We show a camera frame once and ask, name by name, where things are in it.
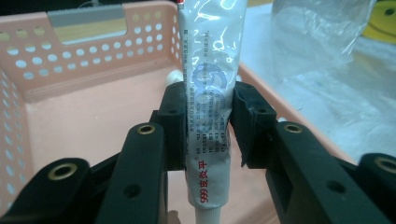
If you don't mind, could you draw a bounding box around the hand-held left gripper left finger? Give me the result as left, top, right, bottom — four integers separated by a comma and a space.
96, 81, 188, 224

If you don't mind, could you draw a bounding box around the pink perforated plastic basket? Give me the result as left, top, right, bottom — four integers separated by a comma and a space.
0, 0, 358, 224

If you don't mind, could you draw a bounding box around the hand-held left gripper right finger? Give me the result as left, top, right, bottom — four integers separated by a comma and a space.
230, 81, 384, 224

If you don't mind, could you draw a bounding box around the white ointment tube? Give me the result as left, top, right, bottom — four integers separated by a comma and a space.
177, 0, 249, 224

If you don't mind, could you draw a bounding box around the clear printed plastic bag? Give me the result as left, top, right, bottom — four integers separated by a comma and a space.
270, 0, 396, 162

